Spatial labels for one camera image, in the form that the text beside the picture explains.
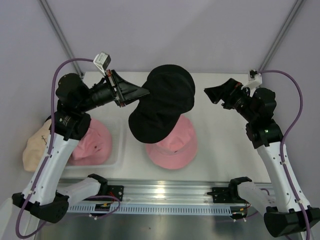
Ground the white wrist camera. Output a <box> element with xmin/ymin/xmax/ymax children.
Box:
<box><xmin>93</xmin><ymin>52</ymin><xmax>111</xmax><ymax>76</ymax></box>
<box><xmin>242</xmin><ymin>69</ymin><xmax>263</xmax><ymax>91</ymax></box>

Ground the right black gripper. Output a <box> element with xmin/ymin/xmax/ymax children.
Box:
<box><xmin>204</xmin><ymin>78</ymin><xmax>257</xmax><ymax>123</ymax></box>

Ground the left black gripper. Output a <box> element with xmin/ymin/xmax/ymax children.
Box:
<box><xmin>77</xmin><ymin>69</ymin><xmax>150</xmax><ymax>113</ymax></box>

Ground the right aluminium frame post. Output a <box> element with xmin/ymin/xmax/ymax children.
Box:
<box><xmin>257</xmin><ymin>0</ymin><xmax>307</xmax><ymax>71</ymax></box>

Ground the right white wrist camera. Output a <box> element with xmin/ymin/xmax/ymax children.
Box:
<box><xmin>242</xmin><ymin>69</ymin><xmax>263</xmax><ymax>91</ymax></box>

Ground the aluminium frame post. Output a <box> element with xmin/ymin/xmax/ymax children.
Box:
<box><xmin>257</xmin><ymin>0</ymin><xmax>307</xmax><ymax>71</ymax></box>
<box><xmin>37</xmin><ymin>0</ymin><xmax>75</xmax><ymax>60</ymax></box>

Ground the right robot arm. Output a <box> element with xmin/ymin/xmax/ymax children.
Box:
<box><xmin>204</xmin><ymin>78</ymin><xmax>320</xmax><ymax>240</ymax></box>

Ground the pink bucket hat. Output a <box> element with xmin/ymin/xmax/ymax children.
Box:
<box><xmin>145</xmin><ymin>115</ymin><xmax>198</xmax><ymax>170</ymax></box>

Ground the white slotted cable duct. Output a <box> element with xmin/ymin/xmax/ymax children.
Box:
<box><xmin>67</xmin><ymin>203</ymin><xmax>232</xmax><ymax>216</ymax></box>

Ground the pink cap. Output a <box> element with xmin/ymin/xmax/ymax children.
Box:
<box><xmin>68</xmin><ymin>118</ymin><xmax>113</xmax><ymax>166</ymax></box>

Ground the white plastic tray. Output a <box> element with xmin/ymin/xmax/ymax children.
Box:
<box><xmin>65</xmin><ymin>117</ymin><xmax>126</xmax><ymax>170</ymax></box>

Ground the black cap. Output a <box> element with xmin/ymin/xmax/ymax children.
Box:
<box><xmin>128</xmin><ymin>64</ymin><xmax>196</xmax><ymax>144</ymax></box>

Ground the aluminium rail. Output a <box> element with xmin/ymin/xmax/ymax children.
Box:
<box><xmin>108</xmin><ymin>179</ymin><xmax>229</xmax><ymax>206</ymax></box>

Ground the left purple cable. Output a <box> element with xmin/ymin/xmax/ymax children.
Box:
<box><xmin>15</xmin><ymin>57</ymin><xmax>97</xmax><ymax>238</ymax></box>

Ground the beige cap with script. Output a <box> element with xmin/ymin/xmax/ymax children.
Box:
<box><xmin>22</xmin><ymin>119</ymin><xmax>52</xmax><ymax>172</ymax></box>

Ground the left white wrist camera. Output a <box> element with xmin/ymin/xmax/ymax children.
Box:
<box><xmin>93</xmin><ymin>52</ymin><xmax>111</xmax><ymax>76</ymax></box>

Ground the left aluminium frame post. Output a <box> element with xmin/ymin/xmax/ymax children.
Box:
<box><xmin>37</xmin><ymin>0</ymin><xmax>75</xmax><ymax>60</ymax></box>

